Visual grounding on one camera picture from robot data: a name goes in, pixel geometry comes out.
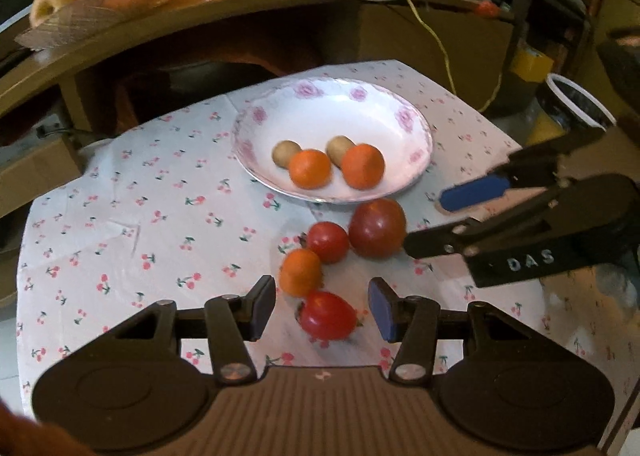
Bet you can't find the glass fruit tray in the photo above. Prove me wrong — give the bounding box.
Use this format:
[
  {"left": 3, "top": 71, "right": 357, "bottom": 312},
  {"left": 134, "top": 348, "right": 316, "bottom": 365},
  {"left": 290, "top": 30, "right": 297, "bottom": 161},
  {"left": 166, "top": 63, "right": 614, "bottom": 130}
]
[{"left": 14, "top": 0, "right": 207, "bottom": 52}]

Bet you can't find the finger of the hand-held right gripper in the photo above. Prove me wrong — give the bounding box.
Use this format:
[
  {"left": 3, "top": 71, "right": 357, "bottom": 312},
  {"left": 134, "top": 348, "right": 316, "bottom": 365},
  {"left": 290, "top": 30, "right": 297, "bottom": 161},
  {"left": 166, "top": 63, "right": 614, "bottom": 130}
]
[
  {"left": 438, "top": 126, "right": 619, "bottom": 213},
  {"left": 403, "top": 180, "right": 572, "bottom": 260}
]

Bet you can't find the white floral plate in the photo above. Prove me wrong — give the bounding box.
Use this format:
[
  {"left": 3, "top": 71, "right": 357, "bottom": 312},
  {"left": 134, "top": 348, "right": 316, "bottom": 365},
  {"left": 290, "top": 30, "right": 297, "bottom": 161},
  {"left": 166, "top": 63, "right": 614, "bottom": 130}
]
[{"left": 231, "top": 77, "right": 434, "bottom": 205}]

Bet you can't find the large dark red tomato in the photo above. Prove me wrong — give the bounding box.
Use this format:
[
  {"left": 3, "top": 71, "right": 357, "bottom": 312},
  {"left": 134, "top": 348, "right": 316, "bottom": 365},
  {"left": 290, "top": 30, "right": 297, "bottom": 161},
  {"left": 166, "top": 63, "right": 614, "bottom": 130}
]
[{"left": 348, "top": 198, "right": 407, "bottom": 259}]

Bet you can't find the oval red tomato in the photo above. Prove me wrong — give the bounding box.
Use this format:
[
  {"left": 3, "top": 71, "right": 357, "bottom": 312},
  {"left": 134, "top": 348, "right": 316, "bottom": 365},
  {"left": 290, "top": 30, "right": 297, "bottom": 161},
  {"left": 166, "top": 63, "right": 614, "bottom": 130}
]
[{"left": 296, "top": 290, "right": 364, "bottom": 342}]

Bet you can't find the white rimmed bucket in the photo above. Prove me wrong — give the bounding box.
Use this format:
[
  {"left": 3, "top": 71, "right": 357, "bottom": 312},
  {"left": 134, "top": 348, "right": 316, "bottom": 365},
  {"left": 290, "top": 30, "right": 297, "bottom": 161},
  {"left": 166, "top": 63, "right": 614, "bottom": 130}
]
[{"left": 537, "top": 73, "right": 618, "bottom": 133}]

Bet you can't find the brown kiwi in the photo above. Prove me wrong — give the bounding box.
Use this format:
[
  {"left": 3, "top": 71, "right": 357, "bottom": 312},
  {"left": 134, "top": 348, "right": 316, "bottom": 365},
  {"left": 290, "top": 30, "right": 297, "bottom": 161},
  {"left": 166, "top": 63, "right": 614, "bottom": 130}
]
[
  {"left": 326, "top": 135, "right": 355, "bottom": 169},
  {"left": 272, "top": 140, "right": 301, "bottom": 170}
]

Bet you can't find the orange tangerine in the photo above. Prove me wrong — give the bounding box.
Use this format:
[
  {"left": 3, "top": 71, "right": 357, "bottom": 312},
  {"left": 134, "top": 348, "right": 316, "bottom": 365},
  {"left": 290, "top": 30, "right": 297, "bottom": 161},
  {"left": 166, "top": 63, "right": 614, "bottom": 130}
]
[
  {"left": 278, "top": 248, "right": 323, "bottom": 298},
  {"left": 288, "top": 149, "right": 333, "bottom": 190},
  {"left": 341, "top": 144, "right": 386, "bottom": 190}
]

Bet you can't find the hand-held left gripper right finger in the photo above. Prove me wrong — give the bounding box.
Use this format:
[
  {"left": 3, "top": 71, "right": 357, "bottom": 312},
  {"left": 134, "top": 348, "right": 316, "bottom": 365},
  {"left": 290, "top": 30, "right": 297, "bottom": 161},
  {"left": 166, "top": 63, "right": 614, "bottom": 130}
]
[{"left": 367, "top": 277, "right": 536, "bottom": 384}]

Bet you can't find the wooden desk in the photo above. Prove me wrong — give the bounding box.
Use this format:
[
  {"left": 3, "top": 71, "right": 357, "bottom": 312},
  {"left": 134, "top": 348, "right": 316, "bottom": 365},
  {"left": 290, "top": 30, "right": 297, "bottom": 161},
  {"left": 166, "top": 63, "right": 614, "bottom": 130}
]
[{"left": 0, "top": 0, "right": 517, "bottom": 119}]

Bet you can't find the small red tomato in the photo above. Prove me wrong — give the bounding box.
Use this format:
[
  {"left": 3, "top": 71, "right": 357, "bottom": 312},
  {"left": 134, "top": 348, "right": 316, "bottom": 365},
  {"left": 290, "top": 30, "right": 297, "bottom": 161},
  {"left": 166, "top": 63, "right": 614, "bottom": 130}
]
[{"left": 300, "top": 221, "right": 350, "bottom": 265}]

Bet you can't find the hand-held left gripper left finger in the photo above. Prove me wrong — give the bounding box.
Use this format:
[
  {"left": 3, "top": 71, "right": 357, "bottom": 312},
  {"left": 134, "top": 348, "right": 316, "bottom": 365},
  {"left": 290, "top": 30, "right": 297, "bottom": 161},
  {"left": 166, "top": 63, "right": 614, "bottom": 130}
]
[{"left": 107, "top": 276, "right": 277, "bottom": 385}]

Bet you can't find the cherry print tablecloth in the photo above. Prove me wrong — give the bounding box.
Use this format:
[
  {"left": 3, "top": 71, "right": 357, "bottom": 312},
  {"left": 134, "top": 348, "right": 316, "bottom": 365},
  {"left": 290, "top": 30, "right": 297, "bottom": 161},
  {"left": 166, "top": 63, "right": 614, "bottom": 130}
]
[{"left": 15, "top": 60, "right": 632, "bottom": 439}]

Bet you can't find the cardboard box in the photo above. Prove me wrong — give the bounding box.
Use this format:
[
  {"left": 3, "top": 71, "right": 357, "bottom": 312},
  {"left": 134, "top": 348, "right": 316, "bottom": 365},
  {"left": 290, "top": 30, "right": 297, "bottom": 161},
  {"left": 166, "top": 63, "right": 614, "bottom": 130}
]
[{"left": 0, "top": 133, "right": 84, "bottom": 220}]

